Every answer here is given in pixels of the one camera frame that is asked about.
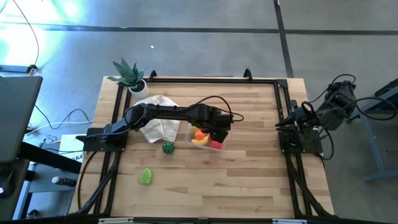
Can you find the grey desk panel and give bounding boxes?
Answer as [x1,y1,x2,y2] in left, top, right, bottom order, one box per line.
[0,75,44,164]

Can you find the brown bottle white cap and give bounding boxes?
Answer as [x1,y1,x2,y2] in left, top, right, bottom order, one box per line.
[51,175,77,187]

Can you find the thin floor cable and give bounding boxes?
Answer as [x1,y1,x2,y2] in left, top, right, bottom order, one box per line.
[11,0,40,75]

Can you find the black computer case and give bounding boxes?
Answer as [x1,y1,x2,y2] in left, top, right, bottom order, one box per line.
[0,158,30,220]

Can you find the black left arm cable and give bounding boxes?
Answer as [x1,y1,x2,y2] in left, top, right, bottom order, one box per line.
[192,95,245,123]

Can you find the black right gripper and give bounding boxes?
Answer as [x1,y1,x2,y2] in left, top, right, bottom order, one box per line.
[275,103,317,134]

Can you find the light green toy gourd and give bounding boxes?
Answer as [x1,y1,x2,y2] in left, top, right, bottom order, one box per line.
[139,168,153,187]

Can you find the white floor cable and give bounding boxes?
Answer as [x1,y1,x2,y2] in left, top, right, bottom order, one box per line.
[26,120,93,136]

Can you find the white checked cloth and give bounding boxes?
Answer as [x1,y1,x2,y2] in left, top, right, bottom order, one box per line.
[133,95,182,144]

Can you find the clear plastic tupperware container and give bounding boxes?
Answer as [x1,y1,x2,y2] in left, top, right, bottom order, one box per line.
[185,124,227,152]

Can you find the white bracket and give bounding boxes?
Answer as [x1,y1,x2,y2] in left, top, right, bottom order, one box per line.
[272,218,308,224]
[98,217,134,224]

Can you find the green toy watermelon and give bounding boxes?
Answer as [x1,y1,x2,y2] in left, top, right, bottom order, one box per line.
[162,141,176,156]

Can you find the green artificial plant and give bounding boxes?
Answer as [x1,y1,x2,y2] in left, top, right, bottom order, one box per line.
[107,57,147,88]

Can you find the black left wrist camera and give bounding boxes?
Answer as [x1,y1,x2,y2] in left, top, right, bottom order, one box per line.
[213,129,229,144]

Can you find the black aluminium table frame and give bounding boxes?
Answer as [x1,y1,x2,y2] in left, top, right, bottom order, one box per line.
[70,67,336,223]

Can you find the white plant pot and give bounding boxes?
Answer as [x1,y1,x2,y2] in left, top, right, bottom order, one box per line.
[127,79,150,99]

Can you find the blue grey table frame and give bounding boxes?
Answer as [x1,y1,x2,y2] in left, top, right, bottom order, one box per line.
[343,77,398,183]

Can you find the yellow toy banana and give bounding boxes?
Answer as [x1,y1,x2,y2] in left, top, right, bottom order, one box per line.
[191,135,211,146]

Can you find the black desk support bar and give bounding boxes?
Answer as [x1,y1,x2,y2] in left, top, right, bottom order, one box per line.
[20,141,82,174]

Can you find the white paper box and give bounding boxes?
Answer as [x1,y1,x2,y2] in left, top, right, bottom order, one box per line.
[58,134,86,162]

